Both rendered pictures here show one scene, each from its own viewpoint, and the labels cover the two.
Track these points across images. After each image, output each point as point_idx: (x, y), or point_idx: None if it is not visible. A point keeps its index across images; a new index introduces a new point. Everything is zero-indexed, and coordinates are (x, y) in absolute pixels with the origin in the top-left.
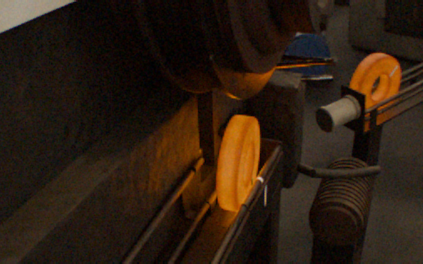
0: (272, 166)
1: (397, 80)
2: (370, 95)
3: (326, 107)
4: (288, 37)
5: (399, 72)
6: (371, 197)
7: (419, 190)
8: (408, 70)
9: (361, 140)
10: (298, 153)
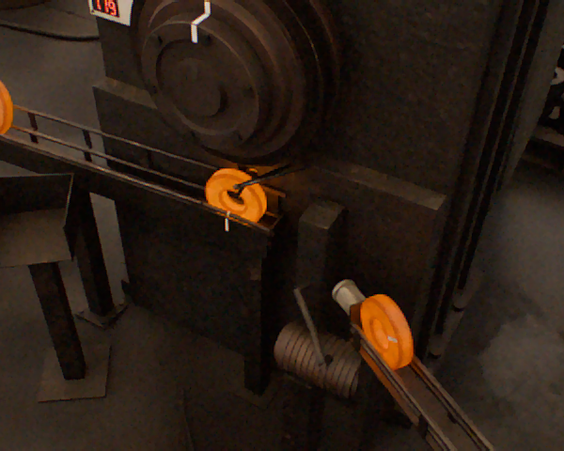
0: (247, 225)
1: (396, 355)
2: (369, 325)
3: (346, 282)
4: None
5: (398, 349)
6: (363, 422)
7: None
8: (442, 390)
9: None
10: (305, 272)
